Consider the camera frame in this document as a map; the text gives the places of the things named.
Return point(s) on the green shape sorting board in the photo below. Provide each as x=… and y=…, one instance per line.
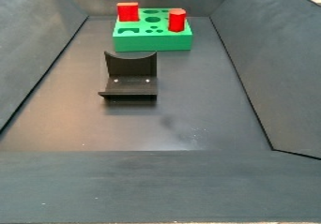
x=149, y=34

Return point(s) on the black curved stand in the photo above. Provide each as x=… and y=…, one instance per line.
x=132, y=76

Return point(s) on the red hexagonal block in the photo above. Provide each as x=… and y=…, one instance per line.
x=177, y=20

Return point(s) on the red rectangular block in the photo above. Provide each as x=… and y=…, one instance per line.
x=128, y=12

